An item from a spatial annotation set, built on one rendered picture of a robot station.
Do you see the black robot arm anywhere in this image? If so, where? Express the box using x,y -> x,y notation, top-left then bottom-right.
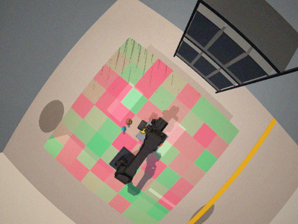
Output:
114,117 -> 169,184

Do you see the brown toothed gear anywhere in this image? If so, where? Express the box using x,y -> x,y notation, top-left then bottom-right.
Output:
126,119 -> 132,125

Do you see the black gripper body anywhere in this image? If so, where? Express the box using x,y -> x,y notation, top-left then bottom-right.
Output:
138,120 -> 167,143

